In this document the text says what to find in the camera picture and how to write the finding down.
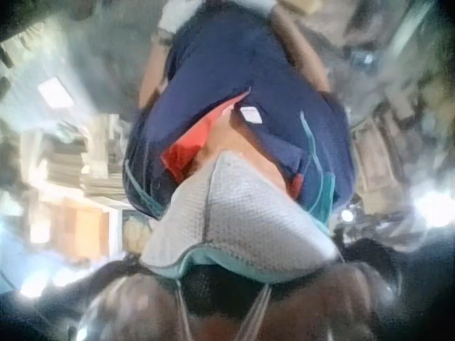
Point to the person's left hand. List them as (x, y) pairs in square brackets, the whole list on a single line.
[(170, 16)]

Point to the person's right hand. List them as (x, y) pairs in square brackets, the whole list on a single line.
[(270, 2)]

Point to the orange carton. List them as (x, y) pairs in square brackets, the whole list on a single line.
[(80, 223)]

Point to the cluttered wooden shelf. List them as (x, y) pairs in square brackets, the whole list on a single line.
[(377, 156)]

